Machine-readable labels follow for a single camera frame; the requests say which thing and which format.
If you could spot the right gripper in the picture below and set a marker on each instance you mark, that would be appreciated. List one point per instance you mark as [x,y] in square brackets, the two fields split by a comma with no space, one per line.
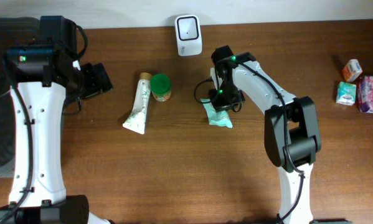
[220,105]

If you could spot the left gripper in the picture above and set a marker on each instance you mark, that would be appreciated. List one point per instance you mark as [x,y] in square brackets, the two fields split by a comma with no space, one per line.
[99,79]

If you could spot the teal wet wipes pack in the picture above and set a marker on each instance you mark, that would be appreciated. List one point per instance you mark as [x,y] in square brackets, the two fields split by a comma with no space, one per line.
[215,118]

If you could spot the white floral tube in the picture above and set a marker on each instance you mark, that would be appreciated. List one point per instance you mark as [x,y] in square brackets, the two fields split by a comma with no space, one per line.
[136,121]

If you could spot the green lid jar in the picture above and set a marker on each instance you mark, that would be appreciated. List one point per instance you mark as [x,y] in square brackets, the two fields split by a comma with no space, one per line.
[161,87]

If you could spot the small teal gum box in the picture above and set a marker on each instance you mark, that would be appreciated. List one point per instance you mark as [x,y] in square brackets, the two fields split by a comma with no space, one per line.
[346,94]

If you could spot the orange small tissue pack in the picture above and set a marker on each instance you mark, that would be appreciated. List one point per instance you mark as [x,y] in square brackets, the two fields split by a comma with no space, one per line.
[352,70]

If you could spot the red purple tissue pack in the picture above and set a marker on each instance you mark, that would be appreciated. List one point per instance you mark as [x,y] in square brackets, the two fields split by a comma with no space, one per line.
[365,94]

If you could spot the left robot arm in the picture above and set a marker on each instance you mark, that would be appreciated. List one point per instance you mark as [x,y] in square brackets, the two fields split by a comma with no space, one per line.
[45,76]

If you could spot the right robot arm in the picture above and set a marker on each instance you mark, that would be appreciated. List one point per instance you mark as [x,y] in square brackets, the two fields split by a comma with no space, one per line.
[291,132]

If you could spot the white barcode scanner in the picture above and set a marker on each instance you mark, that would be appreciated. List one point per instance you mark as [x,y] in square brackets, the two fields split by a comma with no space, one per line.
[188,35]

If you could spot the grey plastic mesh basket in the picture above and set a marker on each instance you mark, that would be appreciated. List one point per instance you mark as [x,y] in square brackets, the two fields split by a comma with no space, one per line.
[13,32]

